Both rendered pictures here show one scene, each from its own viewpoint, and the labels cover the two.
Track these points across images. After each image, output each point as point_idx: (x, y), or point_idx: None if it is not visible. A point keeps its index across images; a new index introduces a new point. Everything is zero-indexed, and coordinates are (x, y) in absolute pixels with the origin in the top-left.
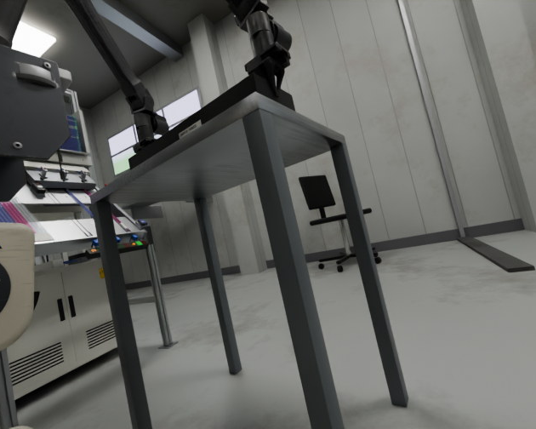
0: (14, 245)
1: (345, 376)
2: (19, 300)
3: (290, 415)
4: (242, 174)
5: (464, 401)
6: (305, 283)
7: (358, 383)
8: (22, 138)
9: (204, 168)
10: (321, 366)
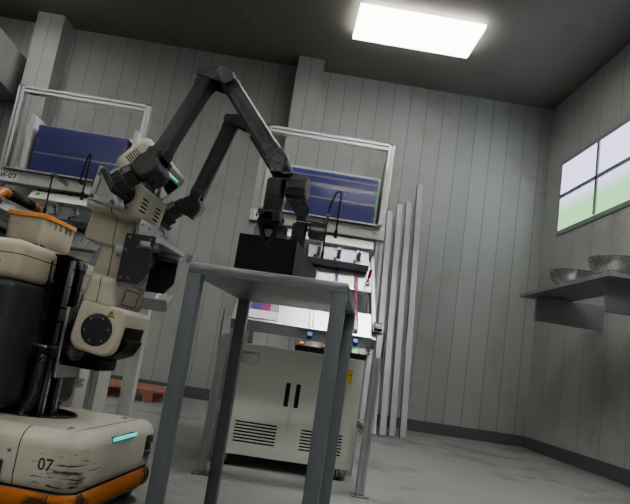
0: (117, 318)
1: None
2: (111, 340)
3: None
4: (311, 300)
5: None
6: (174, 383)
7: None
8: (130, 274)
9: (253, 291)
10: (161, 431)
